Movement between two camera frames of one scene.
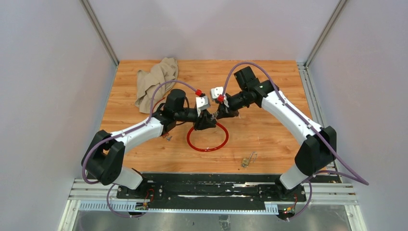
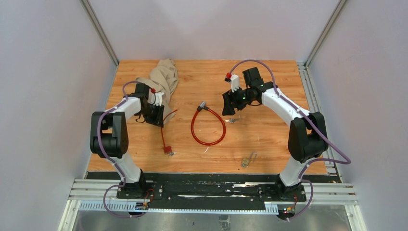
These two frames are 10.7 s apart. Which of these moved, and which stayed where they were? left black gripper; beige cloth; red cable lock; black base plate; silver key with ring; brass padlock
Moved: silver key with ring; red cable lock; left black gripper
Stayed: beige cloth; black base plate; brass padlock
